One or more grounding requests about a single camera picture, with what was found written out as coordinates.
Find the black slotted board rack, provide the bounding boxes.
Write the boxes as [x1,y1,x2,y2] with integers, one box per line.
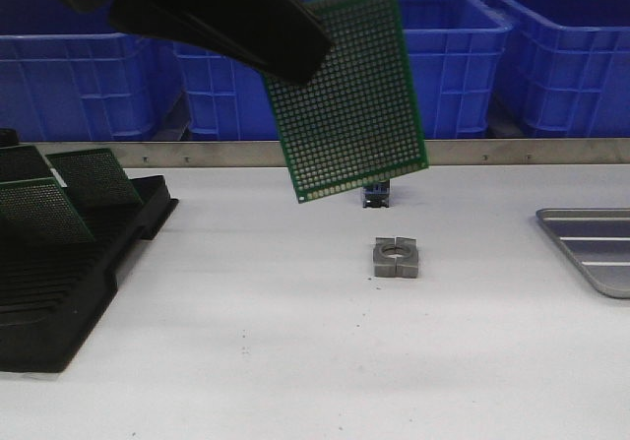
[1,129,178,373]

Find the silver metal tray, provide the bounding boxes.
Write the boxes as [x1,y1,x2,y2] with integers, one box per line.
[535,208,629,299]

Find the grey metal clamp block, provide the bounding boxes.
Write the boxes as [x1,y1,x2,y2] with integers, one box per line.
[372,236,420,279]

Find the blue plastic crate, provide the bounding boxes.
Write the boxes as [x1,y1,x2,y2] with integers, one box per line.
[1,0,182,142]
[173,0,510,141]
[488,0,629,138]

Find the blue plastic crate left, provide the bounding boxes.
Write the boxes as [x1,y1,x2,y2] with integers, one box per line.
[1,0,182,142]

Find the green circuit board rear rack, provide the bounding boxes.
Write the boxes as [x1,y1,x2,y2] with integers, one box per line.
[1,145,53,183]

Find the green circuit board in rack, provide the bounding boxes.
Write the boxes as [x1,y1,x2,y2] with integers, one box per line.
[46,148,143,208]

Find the blue plastic crate right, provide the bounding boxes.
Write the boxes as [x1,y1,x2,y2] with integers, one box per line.
[488,0,629,138]

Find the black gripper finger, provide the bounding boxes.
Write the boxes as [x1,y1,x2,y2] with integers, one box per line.
[109,0,333,86]

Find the green circuit board front rack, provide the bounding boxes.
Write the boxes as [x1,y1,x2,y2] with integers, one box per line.
[1,177,95,246]

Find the green perforated circuit board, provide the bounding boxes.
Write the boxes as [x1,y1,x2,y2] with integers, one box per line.
[264,0,428,204]

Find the metal table edge rail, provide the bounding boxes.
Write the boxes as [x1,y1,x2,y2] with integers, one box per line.
[36,138,629,168]

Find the green circuit board rack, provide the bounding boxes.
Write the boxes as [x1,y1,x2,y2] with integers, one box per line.
[1,145,53,183]
[1,177,95,246]

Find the blue plastic crate centre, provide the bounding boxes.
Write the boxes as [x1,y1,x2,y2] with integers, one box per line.
[173,0,510,141]

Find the red emergency stop button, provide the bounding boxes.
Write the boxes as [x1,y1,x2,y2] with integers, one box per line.
[361,180,391,209]

